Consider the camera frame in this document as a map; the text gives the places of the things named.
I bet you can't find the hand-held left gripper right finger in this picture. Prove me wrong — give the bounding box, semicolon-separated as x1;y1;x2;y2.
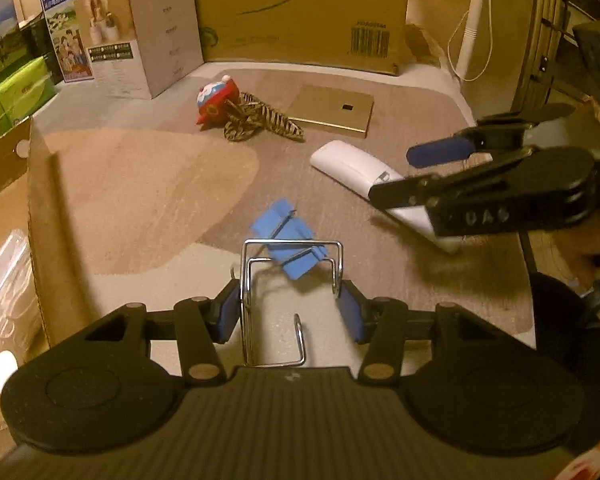
336;279;528;386

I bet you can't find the black metal rack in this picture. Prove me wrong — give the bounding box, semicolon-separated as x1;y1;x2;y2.
512;0;600;113

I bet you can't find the beige cloth bundle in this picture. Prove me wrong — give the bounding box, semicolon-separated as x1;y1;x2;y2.
405;22;462;80

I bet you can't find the red blue cat toy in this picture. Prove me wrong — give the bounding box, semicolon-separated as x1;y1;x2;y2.
196;75;241;125

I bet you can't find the white product box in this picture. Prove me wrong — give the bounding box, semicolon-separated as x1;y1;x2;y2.
73;0;205;100

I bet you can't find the white round striped container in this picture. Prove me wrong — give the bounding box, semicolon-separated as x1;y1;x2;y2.
0;349;20;392

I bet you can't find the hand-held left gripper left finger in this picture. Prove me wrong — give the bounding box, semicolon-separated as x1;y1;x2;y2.
82;280;244;386

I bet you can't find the black box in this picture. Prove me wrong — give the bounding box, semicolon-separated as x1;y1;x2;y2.
19;12;65;86

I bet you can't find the metal wire rack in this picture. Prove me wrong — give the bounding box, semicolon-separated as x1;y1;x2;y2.
229;240;344;367

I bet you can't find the gold flat box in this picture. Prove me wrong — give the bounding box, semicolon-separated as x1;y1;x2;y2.
286;85;375;140

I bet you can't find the white fan cable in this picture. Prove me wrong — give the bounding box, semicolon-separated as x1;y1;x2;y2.
446;0;497;82

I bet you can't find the dark blue milk carton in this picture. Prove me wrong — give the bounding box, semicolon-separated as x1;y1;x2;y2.
35;0;142;84

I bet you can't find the shallow cardboard box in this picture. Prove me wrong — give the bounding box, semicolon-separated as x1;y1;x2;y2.
0;116;57;441

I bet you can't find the green tissue pack bundle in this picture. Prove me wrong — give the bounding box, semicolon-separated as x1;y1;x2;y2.
0;55;57;152

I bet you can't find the blue binder clip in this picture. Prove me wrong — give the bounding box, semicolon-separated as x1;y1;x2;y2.
250;198;329;281

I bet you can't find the clear plastic floss box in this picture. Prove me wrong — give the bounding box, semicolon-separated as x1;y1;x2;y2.
0;229;46;361

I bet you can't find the large brown cardboard box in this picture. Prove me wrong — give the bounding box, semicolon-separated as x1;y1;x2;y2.
190;0;412;77

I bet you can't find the white remote control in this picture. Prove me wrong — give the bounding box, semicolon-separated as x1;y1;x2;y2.
309;140;464;254

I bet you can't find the white standing fan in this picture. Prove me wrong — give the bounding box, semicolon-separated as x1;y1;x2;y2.
454;0;495;81

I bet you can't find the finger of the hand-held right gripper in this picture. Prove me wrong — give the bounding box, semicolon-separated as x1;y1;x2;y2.
407;104;577;169
369;147;537;211

